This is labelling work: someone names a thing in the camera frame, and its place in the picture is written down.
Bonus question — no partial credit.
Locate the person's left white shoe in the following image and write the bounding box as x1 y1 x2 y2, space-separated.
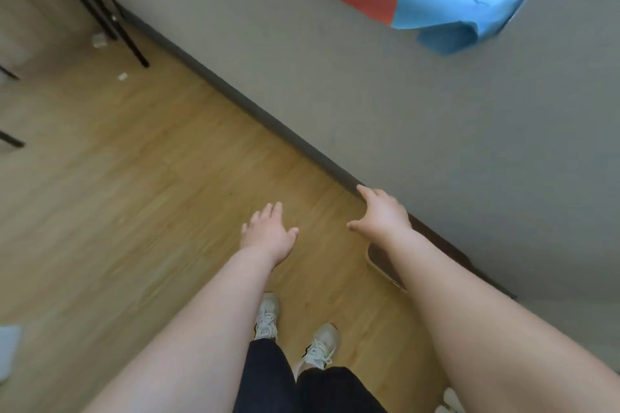
254 292 282 341

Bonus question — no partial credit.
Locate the person's right white shoe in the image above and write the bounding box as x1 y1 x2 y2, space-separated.
301 323 340 371

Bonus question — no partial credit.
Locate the person's right forearm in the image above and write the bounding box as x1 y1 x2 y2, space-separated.
387 228 620 413

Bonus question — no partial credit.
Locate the person's right leg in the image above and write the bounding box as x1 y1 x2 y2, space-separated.
294 367 388 413

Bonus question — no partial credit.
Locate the person's white shoe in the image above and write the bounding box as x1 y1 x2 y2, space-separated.
301 323 340 371
254 292 282 341

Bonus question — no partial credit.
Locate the white wardrobe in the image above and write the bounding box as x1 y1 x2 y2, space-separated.
0 0 98 152

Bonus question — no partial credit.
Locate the person's left hand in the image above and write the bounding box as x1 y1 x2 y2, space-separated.
240 202 300 267

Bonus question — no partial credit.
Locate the person's right hand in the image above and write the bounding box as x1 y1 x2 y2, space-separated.
346 185 415 248

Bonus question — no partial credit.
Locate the brown-lidded white box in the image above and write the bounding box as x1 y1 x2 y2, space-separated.
364 213 518 301

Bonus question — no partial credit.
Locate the person's left leg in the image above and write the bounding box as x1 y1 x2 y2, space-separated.
232 337 297 413

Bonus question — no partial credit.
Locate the person's leg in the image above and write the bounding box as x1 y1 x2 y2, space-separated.
294 367 388 413
232 337 297 413

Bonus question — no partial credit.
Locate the person's left forearm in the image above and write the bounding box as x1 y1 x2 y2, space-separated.
82 248 301 413

